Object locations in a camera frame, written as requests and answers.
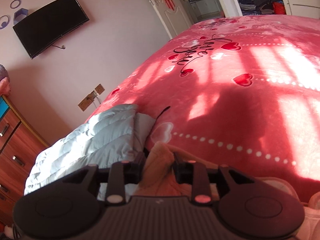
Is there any white bedroom door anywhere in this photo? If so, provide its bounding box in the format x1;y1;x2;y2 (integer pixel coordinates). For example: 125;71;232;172
149;0;192;39

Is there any dark folded clothes pile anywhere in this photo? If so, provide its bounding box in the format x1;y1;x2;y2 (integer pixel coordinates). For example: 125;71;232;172
238;0;286;16

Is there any light blue puffer jacket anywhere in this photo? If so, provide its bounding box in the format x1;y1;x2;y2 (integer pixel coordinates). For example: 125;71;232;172
24;104;156;194

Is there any pink heart print bedspread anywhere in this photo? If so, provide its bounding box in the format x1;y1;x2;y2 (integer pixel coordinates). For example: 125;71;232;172
97;15;319;202

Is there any brown wooden dresser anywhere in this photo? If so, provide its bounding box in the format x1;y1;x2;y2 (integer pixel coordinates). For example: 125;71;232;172
0;95;49;226

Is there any gold wall power socket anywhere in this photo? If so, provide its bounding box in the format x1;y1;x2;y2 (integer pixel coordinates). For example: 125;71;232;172
78;84;105;112

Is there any black wall mounted television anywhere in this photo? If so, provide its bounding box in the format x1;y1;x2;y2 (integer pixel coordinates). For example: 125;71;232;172
13;0;89;59

